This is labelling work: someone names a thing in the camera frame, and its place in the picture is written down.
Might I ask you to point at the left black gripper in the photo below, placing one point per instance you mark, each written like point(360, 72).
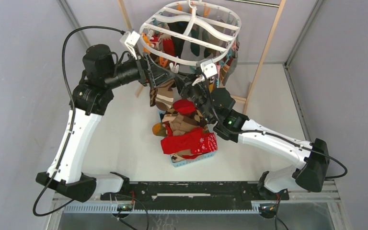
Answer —
point(151, 74)

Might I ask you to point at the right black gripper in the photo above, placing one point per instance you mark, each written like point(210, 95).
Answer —
point(184, 83)

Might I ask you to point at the white clothes clip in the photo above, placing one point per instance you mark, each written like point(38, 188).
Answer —
point(174, 67)

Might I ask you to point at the brown striped sock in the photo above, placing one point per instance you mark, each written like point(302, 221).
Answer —
point(165, 96)

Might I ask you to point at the long red sock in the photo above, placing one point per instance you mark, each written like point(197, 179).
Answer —
point(188, 141)

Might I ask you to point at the white round clip hanger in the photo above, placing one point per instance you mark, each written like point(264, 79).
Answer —
point(208, 26)

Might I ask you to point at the brown argyle sock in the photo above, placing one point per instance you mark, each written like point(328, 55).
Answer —
point(153, 95)
point(198, 117)

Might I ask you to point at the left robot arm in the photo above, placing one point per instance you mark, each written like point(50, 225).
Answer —
point(89, 101)

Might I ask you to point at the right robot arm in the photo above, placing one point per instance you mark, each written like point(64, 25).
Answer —
point(309, 160)

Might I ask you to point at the red sock in basket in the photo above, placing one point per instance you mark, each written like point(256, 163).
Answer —
point(184, 106)

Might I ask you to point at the tan brown ribbed sock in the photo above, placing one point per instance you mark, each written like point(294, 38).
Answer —
point(179, 124)

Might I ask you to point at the red snowflake sock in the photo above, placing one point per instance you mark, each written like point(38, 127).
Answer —
point(207, 143)

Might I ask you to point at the orange sock toe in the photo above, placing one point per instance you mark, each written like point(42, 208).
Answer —
point(160, 130)

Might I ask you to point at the light blue plastic basket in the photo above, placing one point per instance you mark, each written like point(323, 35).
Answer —
point(189, 161)

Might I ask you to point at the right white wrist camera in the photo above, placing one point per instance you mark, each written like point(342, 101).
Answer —
point(205, 70)

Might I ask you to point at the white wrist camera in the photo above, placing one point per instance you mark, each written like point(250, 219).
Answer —
point(129, 40)
point(205, 70)

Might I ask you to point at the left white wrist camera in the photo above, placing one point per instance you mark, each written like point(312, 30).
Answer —
point(129, 40)

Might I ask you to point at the wooden hanger rack frame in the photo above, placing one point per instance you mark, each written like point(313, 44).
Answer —
point(257, 20)

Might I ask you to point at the white slotted cable duct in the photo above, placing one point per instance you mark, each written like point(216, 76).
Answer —
point(92, 208)

